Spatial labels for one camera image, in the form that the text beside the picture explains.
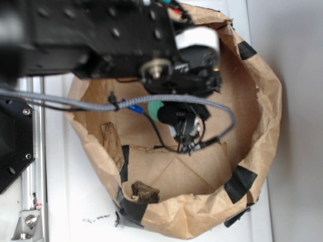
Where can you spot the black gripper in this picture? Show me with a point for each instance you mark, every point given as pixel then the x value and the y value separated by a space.
pixel 195 72

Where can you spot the brown paper bag enclosure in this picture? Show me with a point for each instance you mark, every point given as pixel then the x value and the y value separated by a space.
pixel 205 189

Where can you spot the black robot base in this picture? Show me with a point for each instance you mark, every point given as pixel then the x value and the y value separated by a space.
pixel 17 141

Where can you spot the aluminium frame rail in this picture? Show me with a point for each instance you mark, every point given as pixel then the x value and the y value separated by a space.
pixel 34 193

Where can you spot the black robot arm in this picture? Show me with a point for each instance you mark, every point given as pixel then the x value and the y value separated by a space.
pixel 155 41

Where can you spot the green dimpled ball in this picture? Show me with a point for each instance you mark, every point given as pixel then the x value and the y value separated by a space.
pixel 153 108

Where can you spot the dark brown rock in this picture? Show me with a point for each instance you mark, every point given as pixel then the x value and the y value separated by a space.
pixel 145 193

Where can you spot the metal corner bracket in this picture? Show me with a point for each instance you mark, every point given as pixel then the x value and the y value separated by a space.
pixel 29 226

